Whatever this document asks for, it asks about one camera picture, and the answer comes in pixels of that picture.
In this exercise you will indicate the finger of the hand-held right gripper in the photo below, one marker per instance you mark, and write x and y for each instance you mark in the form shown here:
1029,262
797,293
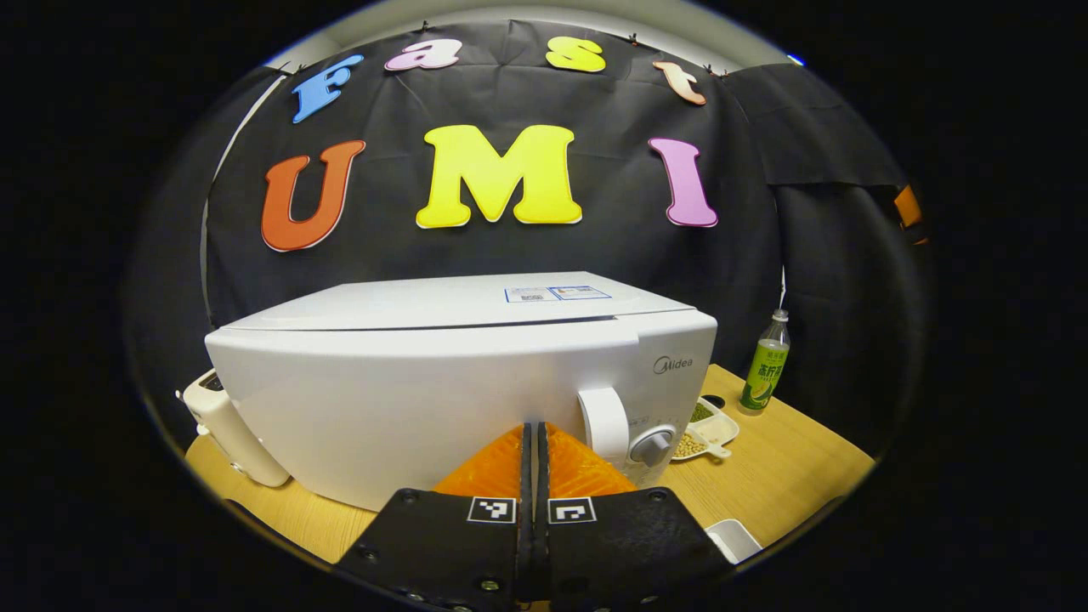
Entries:
908,206

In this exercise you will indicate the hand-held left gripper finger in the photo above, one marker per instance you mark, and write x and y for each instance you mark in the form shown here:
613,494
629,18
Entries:
542,484
526,484

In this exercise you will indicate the white microwave oven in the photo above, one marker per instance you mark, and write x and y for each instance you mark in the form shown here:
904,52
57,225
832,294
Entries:
382,399

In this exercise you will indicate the white divided dish with beans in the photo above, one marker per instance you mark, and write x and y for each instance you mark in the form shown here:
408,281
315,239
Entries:
718,429

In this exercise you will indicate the white rectangular dish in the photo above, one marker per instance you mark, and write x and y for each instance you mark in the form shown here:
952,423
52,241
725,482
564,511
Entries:
735,540

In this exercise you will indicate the green label drink bottle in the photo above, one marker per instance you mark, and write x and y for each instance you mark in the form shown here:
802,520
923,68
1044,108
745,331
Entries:
765,374

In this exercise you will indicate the black backdrop cloth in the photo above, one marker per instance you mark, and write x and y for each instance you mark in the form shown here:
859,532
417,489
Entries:
612,255

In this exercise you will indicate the cream toaster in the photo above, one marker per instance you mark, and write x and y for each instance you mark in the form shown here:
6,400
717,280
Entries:
229,425

